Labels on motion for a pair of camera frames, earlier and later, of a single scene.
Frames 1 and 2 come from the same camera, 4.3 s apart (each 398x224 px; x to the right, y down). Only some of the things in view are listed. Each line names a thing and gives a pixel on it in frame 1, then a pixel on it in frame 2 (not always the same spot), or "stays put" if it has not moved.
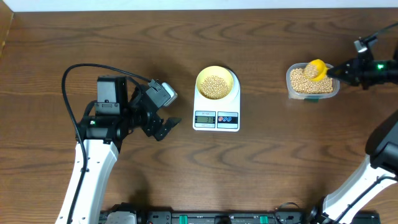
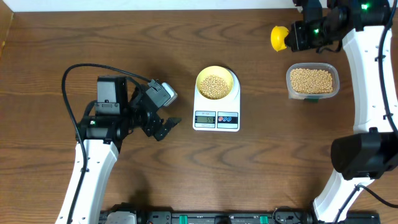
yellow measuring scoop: (322, 70) -> (277, 37)
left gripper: (150, 127) stays put
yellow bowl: (219, 71) stays put
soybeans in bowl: (214, 88) stays put
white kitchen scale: (222, 115) stays put
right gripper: (356, 73) -> (296, 33)
